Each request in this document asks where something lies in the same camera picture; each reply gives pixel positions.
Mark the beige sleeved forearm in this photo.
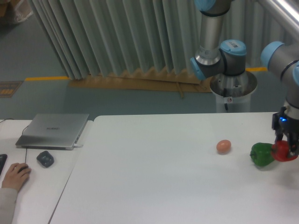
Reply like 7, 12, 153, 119
0, 188, 18, 224

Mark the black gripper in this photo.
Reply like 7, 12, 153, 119
271, 106, 299, 156

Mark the black keyboard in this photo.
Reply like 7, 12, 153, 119
0, 154, 7, 175

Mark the green bell pepper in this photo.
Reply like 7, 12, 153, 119
249, 142, 274, 167

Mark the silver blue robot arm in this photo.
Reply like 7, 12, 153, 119
190, 0, 299, 161

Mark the dark grey small gadget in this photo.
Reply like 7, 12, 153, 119
36, 151, 55, 168

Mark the cardboard box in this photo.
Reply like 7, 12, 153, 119
0, 0, 10, 17

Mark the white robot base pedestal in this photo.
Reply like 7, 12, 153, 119
210, 71, 257, 113

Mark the brown cardboard sheet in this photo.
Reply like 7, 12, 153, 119
68, 67, 211, 98

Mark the clear plastic bag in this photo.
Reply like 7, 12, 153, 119
6, 0, 33, 24

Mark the pale green pleated curtain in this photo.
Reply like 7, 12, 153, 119
29, 0, 299, 82

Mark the person's bare hand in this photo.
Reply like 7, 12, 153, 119
1, 163, 31, 192

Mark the red bell pepper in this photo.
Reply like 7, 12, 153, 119
271, 140, 298, 162

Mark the brown egg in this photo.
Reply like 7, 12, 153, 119
216, 140, 231, 154

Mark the black mouse cable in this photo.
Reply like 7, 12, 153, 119
0, 118, 32, 165

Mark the black computer mouse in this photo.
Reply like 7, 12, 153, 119
18, 165, 31, 176

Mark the silver closed laptop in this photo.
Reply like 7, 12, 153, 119
15, 113, 89, 150

